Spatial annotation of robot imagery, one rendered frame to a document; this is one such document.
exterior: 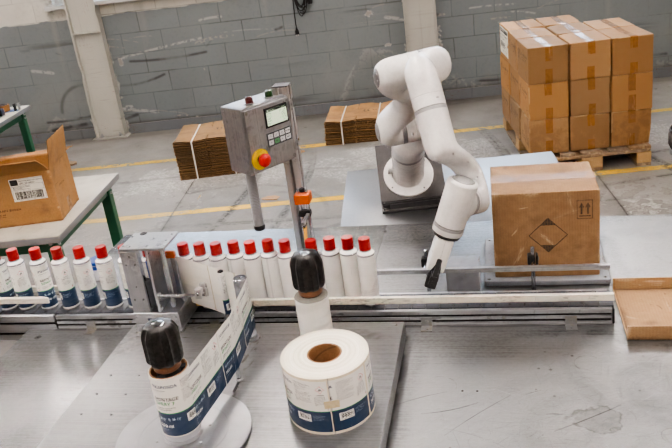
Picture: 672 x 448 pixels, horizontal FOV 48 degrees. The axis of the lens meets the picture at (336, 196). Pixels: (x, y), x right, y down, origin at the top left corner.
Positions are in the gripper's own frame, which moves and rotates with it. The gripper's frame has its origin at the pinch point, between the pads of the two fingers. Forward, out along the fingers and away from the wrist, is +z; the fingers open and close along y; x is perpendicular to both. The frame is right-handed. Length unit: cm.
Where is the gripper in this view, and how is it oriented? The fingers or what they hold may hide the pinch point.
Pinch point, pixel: (431, 280)
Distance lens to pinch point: 216.3
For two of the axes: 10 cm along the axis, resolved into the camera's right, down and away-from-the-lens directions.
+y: -1.8, 3.8, -9.1
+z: -2.2, 8.9, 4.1
